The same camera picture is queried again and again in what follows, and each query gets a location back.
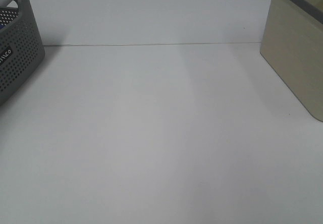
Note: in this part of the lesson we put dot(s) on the beige storage box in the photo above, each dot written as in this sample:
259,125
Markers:
292,46

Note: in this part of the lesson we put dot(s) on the grey perforated plastic basket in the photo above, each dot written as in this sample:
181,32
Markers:
22,50

